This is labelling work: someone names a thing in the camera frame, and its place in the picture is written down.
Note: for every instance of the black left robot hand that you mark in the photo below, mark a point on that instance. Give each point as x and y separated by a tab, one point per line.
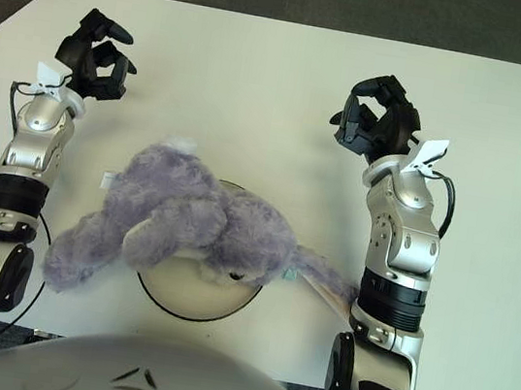
91	62

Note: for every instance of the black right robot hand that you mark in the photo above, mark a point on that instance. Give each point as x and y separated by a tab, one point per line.
389	121

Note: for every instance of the purple plush bunny doll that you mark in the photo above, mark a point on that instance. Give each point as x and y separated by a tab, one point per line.
179	212

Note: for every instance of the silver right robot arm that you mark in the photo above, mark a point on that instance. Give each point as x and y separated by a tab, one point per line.
398	255

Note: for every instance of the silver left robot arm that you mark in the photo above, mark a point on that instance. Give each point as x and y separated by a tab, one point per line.
17	178

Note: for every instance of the white plate black rim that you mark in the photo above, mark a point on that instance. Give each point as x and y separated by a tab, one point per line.
199	294

